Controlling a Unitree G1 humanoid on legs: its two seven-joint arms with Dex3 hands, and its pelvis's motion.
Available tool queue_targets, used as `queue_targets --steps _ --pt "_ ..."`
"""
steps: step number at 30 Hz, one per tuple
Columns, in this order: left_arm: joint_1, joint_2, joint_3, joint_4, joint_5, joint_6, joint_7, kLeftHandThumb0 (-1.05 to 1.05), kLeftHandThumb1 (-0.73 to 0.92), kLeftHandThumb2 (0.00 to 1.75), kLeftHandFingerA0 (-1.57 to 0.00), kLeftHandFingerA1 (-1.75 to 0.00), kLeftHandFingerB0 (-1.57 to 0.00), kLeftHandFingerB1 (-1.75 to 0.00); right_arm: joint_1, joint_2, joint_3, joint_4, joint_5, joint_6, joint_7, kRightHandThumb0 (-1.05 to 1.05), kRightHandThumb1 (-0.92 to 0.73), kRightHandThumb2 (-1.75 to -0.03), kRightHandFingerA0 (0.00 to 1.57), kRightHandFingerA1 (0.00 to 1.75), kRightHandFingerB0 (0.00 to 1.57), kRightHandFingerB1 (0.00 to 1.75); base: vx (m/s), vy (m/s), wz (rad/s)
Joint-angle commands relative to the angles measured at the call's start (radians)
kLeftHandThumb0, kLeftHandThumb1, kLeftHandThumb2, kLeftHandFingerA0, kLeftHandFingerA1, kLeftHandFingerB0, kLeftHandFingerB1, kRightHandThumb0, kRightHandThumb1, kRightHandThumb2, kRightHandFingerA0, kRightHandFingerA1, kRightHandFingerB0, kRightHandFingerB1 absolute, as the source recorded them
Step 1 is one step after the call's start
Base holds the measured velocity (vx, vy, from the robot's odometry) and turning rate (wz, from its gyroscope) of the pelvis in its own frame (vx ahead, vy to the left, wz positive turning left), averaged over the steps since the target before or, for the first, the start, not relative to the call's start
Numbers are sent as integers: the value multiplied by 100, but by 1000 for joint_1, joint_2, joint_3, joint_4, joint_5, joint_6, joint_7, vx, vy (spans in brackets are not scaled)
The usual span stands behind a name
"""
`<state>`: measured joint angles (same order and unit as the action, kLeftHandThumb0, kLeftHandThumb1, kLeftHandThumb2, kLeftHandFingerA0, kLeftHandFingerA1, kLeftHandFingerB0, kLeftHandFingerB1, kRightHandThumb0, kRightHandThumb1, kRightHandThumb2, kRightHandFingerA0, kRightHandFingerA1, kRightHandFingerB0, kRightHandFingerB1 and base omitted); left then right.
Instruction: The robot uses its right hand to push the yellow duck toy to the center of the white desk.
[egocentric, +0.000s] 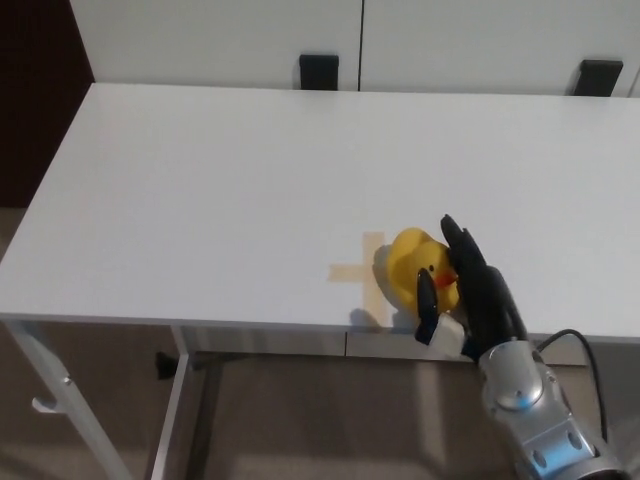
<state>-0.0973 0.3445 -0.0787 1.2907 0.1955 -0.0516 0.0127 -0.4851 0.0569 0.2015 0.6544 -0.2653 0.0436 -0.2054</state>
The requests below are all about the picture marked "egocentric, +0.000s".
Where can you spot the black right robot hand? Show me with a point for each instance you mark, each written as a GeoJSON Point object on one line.
{"type": "Point", "coordinates": [487, 300]}

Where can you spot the yellow rubber duck toy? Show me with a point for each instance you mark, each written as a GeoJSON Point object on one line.
{"type": "Point", "coordinates": [410, 260]}

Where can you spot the white inner desk leg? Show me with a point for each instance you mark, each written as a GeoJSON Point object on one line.
{"type": "Point", "coordinates": [172, 400]}

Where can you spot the white desk leg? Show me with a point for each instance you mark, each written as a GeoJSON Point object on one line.
{"type": "Point", "coordinates": [172, 400]}
{"type": "Point", "coordinates": [55, 375]}

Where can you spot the white outer desk leg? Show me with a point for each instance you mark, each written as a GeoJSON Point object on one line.
{"type": "Point", "coordinates": [55, 375]}

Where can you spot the white partition panel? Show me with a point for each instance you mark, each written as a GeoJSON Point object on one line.
{"type": "Point", "coordinates": [475, 37]}
{"type": "Point", "coordinates": [215, 37]}

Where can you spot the black floor foot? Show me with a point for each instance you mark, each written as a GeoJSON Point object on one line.
{"type": "Point", "coordinates": [164, 369]}

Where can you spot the white hook on leg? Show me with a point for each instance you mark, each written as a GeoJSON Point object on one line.
{"type": "Point", "coordinates": [46, 407]}

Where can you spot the black partition bracket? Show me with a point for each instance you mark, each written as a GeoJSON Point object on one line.
{"type": "Point", "coordinates": [320, 72]}
{"type": "Point", "coordinates": [597, 77]}

